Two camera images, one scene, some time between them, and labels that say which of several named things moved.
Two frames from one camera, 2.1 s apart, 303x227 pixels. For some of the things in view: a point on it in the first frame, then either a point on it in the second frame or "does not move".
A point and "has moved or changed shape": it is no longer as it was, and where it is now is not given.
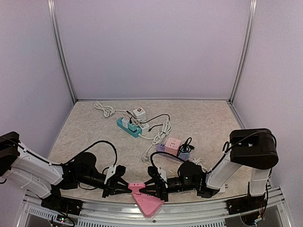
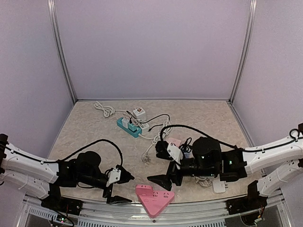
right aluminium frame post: (253, 8) does not move
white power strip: (144, 127) does not move
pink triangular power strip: (148, 204) has moved or changed shape
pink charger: (135, 187) has moved or changed shape
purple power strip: (161, 148) has moved or changed shape
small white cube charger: (125, 122) does not move
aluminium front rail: (116, 213) does not move
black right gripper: (159, 189) -> (166, 182)
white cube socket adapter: (139, 114) does not move
